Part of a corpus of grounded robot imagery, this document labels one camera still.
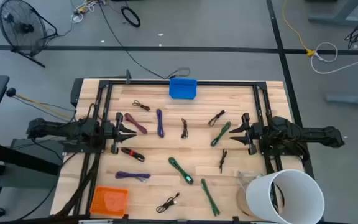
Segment long black floor cable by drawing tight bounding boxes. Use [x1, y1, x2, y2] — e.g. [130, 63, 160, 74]
[98, 0, 167, 80]

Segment white floor cable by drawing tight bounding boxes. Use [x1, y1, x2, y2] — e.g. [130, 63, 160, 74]
[310, 42, 358, 75]

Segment purple braided cable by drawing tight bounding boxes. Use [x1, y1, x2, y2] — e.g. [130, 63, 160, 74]
[155, 108, 165, 138]
[114, 170, 152, 183]

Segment gray desk leg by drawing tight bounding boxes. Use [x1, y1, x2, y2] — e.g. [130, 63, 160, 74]
[305, 0, 358, 27]

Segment black cable silver USB plug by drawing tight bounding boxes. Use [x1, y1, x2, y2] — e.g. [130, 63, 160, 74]
[155, 192, 181, 214]

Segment yellow extension cable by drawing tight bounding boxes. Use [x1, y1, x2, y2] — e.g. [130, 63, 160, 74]
[282, 0, 316, 58]

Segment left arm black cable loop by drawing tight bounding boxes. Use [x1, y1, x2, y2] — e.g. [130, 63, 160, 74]
[85, 102, 98, 122]

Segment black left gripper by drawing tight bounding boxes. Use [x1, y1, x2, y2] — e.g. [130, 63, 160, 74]
[103, 111, 137, 156]

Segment black knob yellow stick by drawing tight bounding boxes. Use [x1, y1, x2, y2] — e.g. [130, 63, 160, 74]
[5, 87, 74, 121]

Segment clear thin cable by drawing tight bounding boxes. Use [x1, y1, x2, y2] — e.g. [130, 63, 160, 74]
[235, 169, 264, 194]

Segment maroon braided cable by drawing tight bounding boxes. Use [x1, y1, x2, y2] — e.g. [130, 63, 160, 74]
[124, 112, 149, 135]

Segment black cable red band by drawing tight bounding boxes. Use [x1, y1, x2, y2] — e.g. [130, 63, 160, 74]
[121, 147, 146, 162]

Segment white and yellow cable bundle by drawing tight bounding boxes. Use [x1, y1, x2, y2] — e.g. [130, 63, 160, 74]
[70, 0, 108, 24]

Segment white plastic cylinder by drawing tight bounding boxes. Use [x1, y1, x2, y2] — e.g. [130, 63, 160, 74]
[245, 169, 326, 224]

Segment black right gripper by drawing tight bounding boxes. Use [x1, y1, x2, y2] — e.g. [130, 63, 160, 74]
[228, 112, 265, 156]

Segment gray desk foot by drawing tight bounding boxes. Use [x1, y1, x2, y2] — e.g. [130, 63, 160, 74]
[324, 92, 358, 108]

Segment black cable bundle sleeve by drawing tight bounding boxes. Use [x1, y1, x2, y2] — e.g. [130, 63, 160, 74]
[54, 152, 102, 218]

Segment brown tape roll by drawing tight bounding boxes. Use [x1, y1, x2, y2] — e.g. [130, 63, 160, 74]
[236, 186, 254, 218]

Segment gray desk base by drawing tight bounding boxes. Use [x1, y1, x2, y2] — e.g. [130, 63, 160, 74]
[0, 138, 67, 189]

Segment black table corner bracket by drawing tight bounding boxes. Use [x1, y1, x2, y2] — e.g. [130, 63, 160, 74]
[70, 77, 85, 108]

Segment blue plastic basket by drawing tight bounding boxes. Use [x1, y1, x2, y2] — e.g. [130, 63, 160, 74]
[168, 78, 198, 100]

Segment black aluminium table frame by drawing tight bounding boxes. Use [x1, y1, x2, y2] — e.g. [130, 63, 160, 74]
[85, 79, 284, 218]

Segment orange plastic basket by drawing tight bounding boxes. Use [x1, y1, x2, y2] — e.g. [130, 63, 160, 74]
[89, 185, 130, 218]

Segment dark green braided cable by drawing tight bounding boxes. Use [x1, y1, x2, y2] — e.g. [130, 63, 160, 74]
[168, 156, 195, 185]

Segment black floor fan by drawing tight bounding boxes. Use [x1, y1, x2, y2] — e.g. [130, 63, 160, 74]
[0, 0, 58, 68]

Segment coiled black floor cable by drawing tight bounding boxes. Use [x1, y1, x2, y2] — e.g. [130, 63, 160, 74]
[120, 5, 142, 28]

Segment thin black USB cable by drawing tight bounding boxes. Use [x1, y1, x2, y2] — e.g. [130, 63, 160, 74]
[218, 148, 229, 174]
[208, 109, 227, 127]
[180, 118, 190, 140]
[132, 99, 152, 112]

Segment gray cable loop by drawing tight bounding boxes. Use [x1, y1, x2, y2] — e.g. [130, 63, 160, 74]
[165, 66, 191, 80]

